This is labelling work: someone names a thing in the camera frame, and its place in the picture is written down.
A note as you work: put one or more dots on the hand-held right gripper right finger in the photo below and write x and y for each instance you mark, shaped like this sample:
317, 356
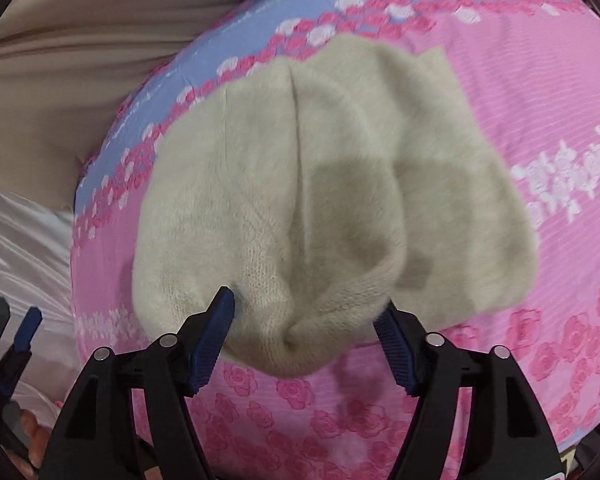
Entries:
396, 352

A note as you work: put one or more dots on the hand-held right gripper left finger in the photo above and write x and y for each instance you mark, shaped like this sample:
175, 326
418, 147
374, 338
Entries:
211, 340

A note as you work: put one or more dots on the beige sweater with black hearts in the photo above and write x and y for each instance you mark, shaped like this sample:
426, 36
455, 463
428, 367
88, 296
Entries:
310, 210

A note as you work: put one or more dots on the person's left hand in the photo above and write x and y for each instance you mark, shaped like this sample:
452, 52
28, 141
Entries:
34, 440

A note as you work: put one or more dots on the white satin curtain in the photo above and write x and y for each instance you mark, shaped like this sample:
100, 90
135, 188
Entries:
20, 250

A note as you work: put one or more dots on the pink floral bed sheet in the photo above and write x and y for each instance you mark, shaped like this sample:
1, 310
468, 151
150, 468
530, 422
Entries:
530, 110

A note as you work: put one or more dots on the beige backdrop cloth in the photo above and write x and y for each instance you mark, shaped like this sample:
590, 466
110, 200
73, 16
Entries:
105, 50

